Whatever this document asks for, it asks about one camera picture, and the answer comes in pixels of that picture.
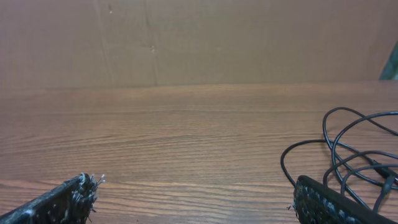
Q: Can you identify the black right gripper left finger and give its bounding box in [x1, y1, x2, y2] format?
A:
[1, 173, 104, 224]

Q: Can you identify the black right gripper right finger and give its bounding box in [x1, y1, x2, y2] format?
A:
[294, 175, 395, 224]

